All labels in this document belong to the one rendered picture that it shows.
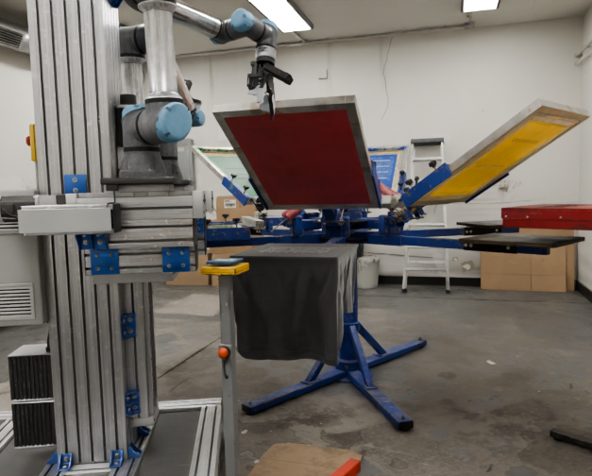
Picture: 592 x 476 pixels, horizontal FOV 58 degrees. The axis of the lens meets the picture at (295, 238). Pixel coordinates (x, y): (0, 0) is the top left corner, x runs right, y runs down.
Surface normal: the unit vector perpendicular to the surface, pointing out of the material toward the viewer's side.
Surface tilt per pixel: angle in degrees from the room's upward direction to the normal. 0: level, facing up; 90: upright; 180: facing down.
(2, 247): 90
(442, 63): 90
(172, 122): 98
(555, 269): 78
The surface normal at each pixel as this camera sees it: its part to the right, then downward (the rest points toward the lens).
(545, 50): -0.28, 0.10
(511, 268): -0.28, -0.11
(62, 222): 0.10, 0.09
